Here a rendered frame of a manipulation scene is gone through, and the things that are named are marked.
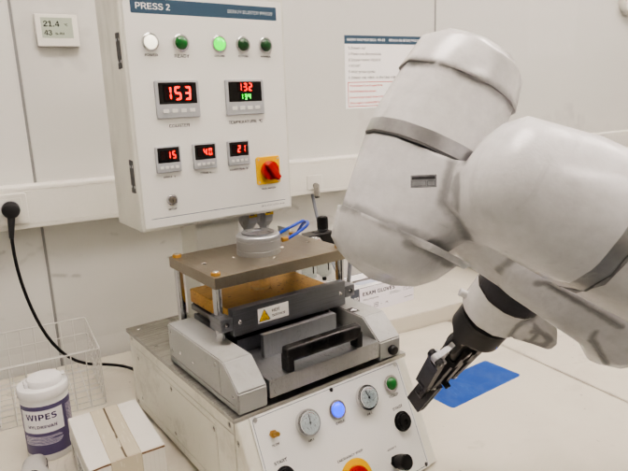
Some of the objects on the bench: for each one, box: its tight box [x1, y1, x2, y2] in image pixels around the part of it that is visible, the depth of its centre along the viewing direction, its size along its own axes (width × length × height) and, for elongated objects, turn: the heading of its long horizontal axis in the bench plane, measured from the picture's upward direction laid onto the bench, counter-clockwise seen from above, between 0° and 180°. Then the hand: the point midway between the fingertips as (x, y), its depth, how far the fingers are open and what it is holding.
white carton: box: [326, 273, 414, 309], centre depth 168 cm, size 12×23×7 cm, turn 132°
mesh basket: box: [0, 317, 107, 432], centre depth 128 cm, size 22×26×13 cm
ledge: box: [379, 266, 478, 334], centre depth 181 cm, size 30×84×4 cm, turn 128°
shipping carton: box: [68, 399, 167, 471], centre depth 99 cm, size 19×13×9 cm
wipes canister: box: [16, 369, 72, 461], centre depth 108 cm, size 9×9×15 cm
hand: (424, 392), depth 93 cm, fingers closed
